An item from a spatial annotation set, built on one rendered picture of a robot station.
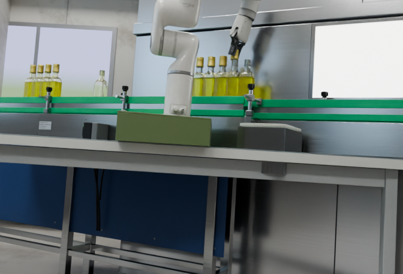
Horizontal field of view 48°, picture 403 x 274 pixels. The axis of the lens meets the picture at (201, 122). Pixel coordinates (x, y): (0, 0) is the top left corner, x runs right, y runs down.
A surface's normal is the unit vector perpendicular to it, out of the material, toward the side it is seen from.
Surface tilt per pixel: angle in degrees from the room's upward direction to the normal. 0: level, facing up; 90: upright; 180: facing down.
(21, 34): 90
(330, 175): 90
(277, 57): 90
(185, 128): 90
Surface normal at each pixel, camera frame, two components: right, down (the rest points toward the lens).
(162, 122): -0.03, -0.07
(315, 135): -0.44, -0.10
